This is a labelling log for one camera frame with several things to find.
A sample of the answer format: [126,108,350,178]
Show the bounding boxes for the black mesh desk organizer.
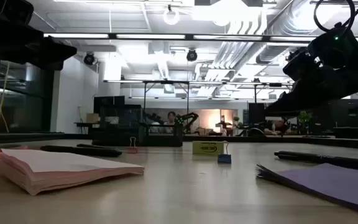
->
[91,104,185,147]

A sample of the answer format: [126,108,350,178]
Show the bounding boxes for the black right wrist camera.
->
[308,26,358,70]

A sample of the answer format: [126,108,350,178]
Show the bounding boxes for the large black monitor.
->
[329,99,358,128]

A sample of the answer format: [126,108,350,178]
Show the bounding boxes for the purple sticky note pad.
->
[255,163,358,215]

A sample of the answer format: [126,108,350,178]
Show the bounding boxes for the black computer monitor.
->
[248,102,265,125]
[93,95,126,114]

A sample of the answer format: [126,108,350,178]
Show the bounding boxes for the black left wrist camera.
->
[0,0,34,26]

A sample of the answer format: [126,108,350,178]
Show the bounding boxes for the black hanging spotlight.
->
[83,52,97,66]
[186,48,198,62]

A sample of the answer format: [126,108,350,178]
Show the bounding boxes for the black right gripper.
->
[265,43,358,116]

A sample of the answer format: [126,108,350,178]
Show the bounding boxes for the dark background table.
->
[74,121,94,135]

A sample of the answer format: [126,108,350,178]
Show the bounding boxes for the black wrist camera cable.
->
[313,0,358,34]

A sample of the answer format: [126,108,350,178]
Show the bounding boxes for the white ring light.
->
[163,5,181,26]

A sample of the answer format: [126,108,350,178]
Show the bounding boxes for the black aluminium table frame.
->
[0,132,358,151]

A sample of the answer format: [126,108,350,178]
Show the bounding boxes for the yellow-green small box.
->
[192,140,225,157]

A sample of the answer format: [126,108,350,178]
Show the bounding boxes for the pink binder clip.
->
[127,136,139,154]

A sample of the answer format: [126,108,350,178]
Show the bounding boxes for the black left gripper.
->
[0,23,78,71]

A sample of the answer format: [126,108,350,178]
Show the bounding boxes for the person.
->
[152,111,178,134]

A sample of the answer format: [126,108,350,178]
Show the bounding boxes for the blue binder clip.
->
[217,140,232,165]

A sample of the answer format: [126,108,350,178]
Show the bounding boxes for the brown cardboard box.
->
[86,113,101,124]

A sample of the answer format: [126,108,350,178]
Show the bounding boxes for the green potted plant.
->
[296,111,313,135]

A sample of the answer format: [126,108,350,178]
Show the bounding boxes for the black background frame stand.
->
[141,80,192,124]
[252,82,295,104]

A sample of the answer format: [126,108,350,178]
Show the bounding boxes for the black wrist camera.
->
[308,26,358,70]
[0,0,34,26]

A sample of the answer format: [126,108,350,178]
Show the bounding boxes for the black click pen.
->
[273,150,358,172]
[40,144,123,158]

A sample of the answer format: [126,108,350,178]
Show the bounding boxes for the black overhead frame bar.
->
[44,32,358,44]

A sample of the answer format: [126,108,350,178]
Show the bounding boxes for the pink sticky note pad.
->
[0,148,145,196]

